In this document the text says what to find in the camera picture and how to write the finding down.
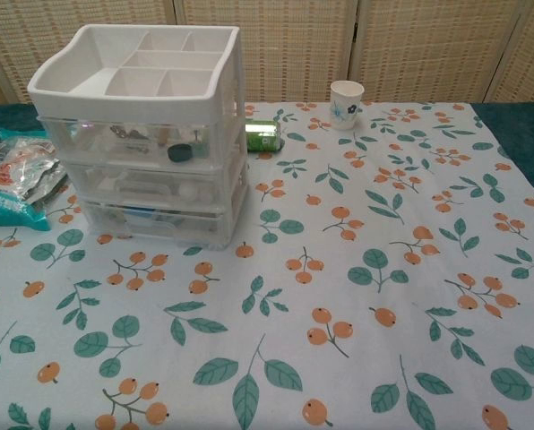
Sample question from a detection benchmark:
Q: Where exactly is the clear drawer with hammer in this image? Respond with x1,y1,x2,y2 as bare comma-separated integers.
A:
42,118,241,174

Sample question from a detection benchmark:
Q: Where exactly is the clear plastic storage container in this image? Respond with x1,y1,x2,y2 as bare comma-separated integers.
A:
78,196,232,250

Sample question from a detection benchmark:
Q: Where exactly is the white plastic drawer organizer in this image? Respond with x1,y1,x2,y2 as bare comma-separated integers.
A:
27,24,251,252

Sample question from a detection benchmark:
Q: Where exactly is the green drink can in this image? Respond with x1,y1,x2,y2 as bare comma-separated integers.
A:
245,118,286,153

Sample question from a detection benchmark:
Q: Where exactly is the fruit leaf print tablecloth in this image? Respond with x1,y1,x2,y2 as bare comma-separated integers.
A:
0,101,534,430

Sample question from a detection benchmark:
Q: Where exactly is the dark round cap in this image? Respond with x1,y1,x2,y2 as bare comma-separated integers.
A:
167,142,194,163

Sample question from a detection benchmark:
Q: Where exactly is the flower print paper cup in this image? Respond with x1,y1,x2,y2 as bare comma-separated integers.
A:
330,80,366,131

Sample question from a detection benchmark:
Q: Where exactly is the bamboo folding screen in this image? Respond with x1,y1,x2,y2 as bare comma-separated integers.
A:
0,0,534,108

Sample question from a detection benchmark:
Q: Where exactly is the metal chain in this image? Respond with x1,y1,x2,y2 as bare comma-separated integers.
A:
108,125,151,156

